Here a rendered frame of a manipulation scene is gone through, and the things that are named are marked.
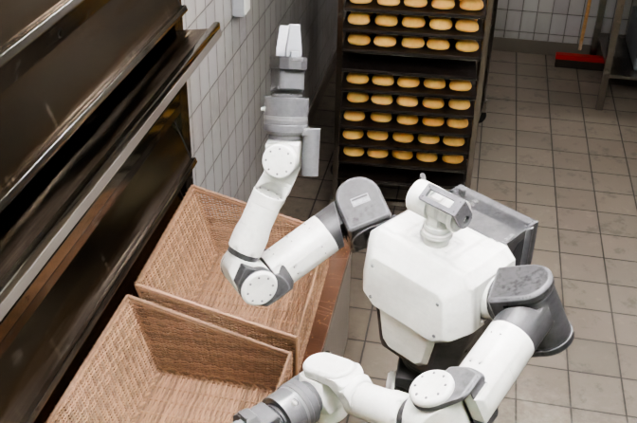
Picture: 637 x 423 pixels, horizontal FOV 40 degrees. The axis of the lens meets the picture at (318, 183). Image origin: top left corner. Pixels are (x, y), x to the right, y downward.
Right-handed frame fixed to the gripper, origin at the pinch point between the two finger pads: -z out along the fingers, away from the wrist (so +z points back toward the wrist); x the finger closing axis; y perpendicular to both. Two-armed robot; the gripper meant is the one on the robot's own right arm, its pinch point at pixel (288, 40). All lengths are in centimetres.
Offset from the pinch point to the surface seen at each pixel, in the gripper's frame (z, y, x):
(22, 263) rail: 42, 49, 7
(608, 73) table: 3, -266, -295
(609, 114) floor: 28, -273, -298
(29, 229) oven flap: 39, 48, -8
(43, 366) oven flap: 75, 47, -32
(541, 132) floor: 39, -222, -288
